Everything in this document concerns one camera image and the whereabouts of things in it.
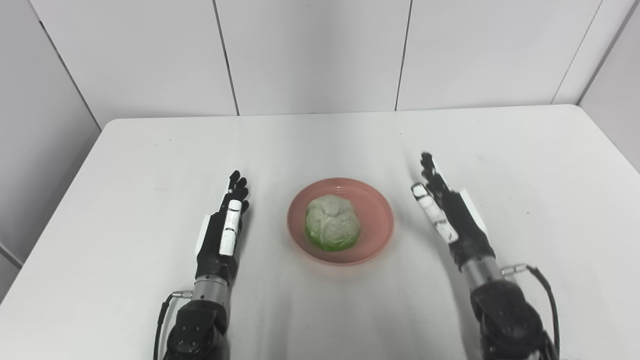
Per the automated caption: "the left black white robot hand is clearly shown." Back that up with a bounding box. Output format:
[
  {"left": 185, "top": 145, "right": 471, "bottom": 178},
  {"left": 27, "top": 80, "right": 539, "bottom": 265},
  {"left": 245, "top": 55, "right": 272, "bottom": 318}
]
[{"left": 194, "top": 170, "right": 250, "bottom": 288}]

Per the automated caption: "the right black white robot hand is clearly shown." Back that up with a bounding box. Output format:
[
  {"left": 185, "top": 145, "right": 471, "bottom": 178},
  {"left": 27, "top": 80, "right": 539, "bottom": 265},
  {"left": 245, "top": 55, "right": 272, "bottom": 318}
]
[{"left": 411, "top": 152, "right": 497, "bottom": 273}]

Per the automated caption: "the pink round plate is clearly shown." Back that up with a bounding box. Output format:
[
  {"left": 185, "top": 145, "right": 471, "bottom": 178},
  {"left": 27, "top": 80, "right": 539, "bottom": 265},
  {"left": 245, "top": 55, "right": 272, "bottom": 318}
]
[{"left": 286, "top": 177, "right": 395, "bottom": 266}]

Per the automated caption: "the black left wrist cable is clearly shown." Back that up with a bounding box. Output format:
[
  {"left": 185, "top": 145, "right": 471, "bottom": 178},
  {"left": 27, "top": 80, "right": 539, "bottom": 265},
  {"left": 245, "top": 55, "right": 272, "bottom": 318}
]
[{"left": 153, "top": 290, "right": 194, "bottom": 360}]

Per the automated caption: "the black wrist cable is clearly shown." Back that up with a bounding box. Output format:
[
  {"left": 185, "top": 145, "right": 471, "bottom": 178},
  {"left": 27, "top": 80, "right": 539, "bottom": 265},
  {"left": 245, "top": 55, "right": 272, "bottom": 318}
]
[
  {"left": 501, "top": 264, "right": 561, "bottom": 358},
  {"left": 153, "top": 290, "right": 194, "bottom": 360}
]

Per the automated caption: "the green white cabbage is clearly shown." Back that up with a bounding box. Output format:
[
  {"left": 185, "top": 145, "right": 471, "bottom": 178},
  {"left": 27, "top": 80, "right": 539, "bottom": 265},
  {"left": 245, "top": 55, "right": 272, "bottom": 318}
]
[{"left": 304, "top": 194, "right": 362, "bottom": 252}]

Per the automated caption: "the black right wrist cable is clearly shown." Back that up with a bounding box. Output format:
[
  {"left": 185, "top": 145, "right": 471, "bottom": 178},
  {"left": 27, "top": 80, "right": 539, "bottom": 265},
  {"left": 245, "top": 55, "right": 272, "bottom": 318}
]
[{"left": 501, "top": 264, "right": 561, "bottom": 358}]

